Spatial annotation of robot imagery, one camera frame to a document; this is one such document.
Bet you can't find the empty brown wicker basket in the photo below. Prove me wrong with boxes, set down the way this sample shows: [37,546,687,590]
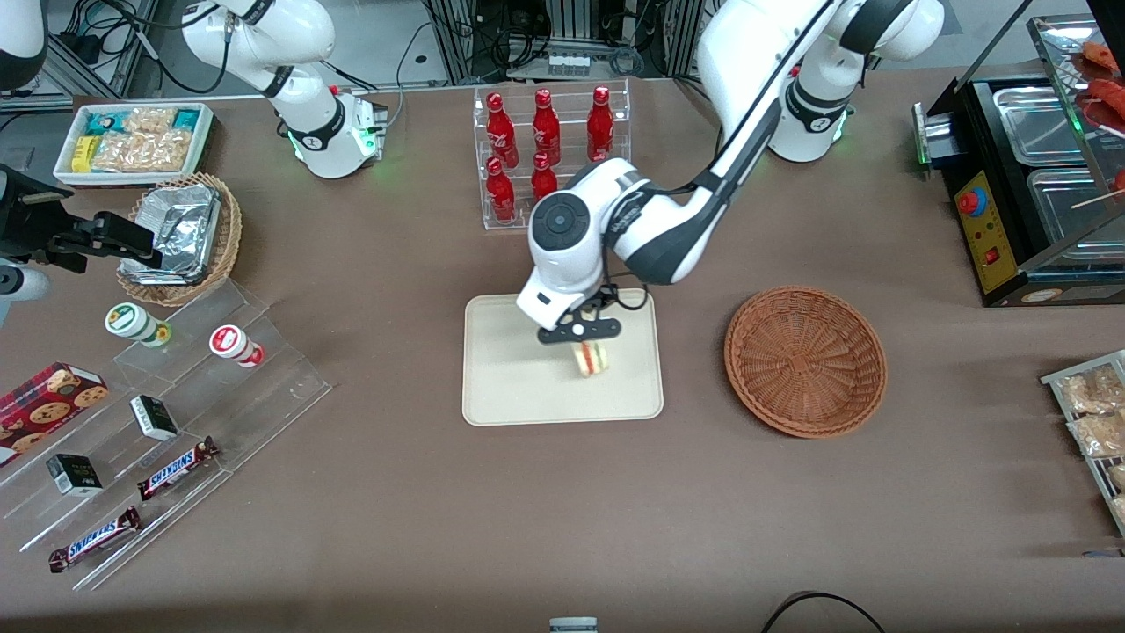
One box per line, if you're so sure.
[723,286,889,439]

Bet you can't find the white rectangular snack bin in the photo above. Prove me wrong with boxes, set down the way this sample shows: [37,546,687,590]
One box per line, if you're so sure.
[53,102,216,187]

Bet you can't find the clear acrylic bottle rack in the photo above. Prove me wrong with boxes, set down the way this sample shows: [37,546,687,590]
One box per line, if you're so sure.
[473,79,632,231]

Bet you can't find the cream plastic tray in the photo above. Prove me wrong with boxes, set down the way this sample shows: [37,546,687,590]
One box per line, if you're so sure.
[462,288,664,427]

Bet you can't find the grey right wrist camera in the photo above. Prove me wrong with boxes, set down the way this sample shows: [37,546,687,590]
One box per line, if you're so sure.
[0,264,50,328]

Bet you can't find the black looped cable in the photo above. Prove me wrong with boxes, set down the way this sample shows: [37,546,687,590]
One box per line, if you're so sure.
[760,592,889,633]

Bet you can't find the black food warmer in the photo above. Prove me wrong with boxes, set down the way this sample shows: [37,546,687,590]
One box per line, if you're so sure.
[912,13,1125,309]

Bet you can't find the clear acrylic stepped shelf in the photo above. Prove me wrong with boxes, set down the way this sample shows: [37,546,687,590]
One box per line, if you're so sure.
[0,280,333,592]

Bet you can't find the wicker basket with foil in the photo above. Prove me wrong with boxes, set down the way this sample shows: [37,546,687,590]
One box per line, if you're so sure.
[117,172,243,308]

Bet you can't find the grey wire rack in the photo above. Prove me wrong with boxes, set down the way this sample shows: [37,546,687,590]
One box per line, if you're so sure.
[1041,350,1125,537]

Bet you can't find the aluminium profile frame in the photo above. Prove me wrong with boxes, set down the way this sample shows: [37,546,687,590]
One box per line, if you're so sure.
[422,0,713,87]

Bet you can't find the large clear cracker bag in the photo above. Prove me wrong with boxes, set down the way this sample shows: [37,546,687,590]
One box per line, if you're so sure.
[91,129,192,173]

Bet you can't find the aluminium foil container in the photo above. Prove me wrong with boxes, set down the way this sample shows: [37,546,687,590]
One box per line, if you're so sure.
[120,183,222,287]

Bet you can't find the green lid yogurt cup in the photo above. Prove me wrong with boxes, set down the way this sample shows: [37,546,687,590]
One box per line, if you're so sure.
[105,302,172,347]

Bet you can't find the small black box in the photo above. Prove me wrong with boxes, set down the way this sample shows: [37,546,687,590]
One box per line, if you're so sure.
[129,395,180,442]
[46,454,105,498]

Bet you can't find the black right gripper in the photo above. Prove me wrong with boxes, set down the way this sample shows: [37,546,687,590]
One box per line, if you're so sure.
[0,165,164,272]

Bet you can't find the red cookie box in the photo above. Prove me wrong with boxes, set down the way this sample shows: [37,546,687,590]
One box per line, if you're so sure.
[0,362,111,467]

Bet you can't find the stainless steel pan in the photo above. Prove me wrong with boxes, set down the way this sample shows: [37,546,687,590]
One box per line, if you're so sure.
[993,86,1100,168]
[1027,167,1125,249]

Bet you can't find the triangular sandwich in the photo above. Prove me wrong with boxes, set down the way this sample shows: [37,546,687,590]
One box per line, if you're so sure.
[571,341,610,379]

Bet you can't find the small clear cracker bag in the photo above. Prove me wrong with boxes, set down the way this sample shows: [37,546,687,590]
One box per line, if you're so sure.
[123,106,178,134]

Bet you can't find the Snickers chocolate bar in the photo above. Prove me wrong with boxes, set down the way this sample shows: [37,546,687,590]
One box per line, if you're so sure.
[136,437,221,502]
[48,506,143,573]

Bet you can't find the red lid yogurt cup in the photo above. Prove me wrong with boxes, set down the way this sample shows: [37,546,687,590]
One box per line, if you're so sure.
[208,324,265,368]

